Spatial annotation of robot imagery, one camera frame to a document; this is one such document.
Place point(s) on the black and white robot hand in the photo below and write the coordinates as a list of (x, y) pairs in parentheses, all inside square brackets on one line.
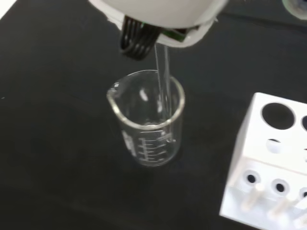
[(163, 14)]

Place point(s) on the clear glass graduated beaker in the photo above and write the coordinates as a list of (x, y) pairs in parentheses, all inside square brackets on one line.
[(146, 119)]

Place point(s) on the white test tube rack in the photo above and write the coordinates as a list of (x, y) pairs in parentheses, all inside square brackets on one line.
[(268, 167)]

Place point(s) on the round clear glass vessel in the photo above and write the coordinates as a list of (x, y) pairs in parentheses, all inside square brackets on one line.
[(296, 7)]

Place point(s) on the black bench cloth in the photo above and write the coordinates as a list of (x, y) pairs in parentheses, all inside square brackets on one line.
[(60, 119)]

